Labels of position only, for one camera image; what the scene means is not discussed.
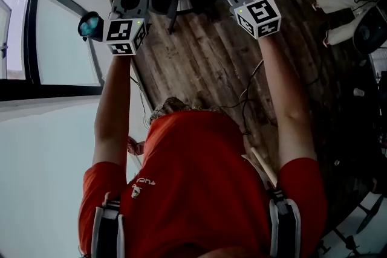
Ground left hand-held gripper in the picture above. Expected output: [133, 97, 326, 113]
[102, 0, 151, 56]

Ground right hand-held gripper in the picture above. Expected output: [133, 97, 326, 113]
[214, 0, 282, 40]

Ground person's left forearm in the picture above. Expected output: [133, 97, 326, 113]
[92, 54, 134, 167]

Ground person's right forearm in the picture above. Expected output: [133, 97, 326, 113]
[258, 34, 318, 170]

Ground black bin with blue bag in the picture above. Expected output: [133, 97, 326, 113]
[77, 11, 105, 42]

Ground black framed window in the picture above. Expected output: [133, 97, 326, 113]
[0, 0, 105, 102]

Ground person's patterned trousers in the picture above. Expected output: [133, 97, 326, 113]
[149, 96, 226, 126]

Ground black round device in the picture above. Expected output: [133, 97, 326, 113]
[353, 7, 387, 55]

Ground person's red shirt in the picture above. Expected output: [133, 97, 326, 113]
[77, 110, 329, 258]

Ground black equipment stand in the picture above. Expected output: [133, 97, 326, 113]
[320, 195, 385, 255]

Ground thin black cable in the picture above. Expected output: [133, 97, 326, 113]
[220, 59, 265, 137]
[129, 75, 152, 128]

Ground beige shoulder strap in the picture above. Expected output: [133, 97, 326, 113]
[241, 146, 278, 190]

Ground grey black backpack strap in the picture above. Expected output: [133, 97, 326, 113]
[267, 187, 302, 258]
[91, 192, 126, 258]

